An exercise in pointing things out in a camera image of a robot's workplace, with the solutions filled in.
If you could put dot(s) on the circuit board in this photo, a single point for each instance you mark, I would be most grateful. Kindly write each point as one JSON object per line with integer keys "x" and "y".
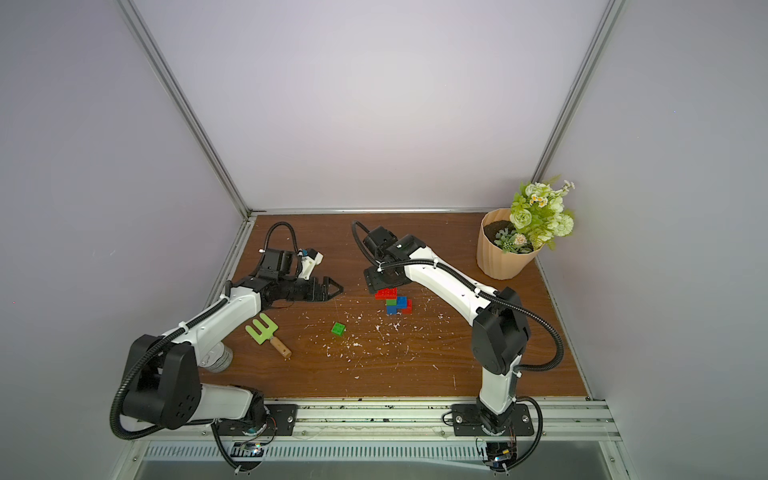
{"x": 247, "y": 450}
{"x": 500, "y": 453}

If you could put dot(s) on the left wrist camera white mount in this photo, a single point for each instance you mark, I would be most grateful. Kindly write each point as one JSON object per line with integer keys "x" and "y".
{"x": 309, "y": 259}

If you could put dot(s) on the right circuit board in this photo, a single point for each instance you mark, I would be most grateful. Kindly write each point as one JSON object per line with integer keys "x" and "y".
{"x": 500, "y": 453}

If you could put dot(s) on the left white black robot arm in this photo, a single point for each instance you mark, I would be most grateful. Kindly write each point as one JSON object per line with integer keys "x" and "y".
{"x": 161, "y": 387}

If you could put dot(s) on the aluminium front rail frame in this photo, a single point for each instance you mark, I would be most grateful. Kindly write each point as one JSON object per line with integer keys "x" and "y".
{"x": 391, "y": 438}

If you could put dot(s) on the green white artificial flowers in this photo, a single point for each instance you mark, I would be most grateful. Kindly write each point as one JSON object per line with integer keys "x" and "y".
{"x": 537, "y": 218}

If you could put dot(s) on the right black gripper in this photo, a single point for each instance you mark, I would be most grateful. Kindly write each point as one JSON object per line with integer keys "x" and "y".
{"x": 381, "y": 278}

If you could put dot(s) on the beige ribbed flower pot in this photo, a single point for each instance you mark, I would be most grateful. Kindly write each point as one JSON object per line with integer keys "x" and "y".
{"x": 491, "y": 259}

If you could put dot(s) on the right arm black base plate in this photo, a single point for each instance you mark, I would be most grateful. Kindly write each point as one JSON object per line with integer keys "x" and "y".
{"x": 477, "y": 420}

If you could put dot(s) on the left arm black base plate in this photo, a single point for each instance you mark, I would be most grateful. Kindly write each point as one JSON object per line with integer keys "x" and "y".
{"x": 276, "y": 420}

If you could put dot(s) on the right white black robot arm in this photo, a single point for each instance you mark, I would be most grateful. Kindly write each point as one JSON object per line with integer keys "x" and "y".
{"x": 500, "y": 330}

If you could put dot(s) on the red long lego brick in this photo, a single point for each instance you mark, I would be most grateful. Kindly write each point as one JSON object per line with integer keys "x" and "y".
{"x": 387, "y": 294}

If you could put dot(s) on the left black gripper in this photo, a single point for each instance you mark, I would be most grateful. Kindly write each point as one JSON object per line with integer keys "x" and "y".
{"x": 324, "y": 295}

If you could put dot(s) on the green toy rake wooden handle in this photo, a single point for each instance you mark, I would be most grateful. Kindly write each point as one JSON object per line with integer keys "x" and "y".
{"x": 262, "y": 329}

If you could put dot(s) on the left circuit board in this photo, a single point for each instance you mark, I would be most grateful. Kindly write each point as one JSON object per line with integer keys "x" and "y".
{"x": 247, "y": 450}

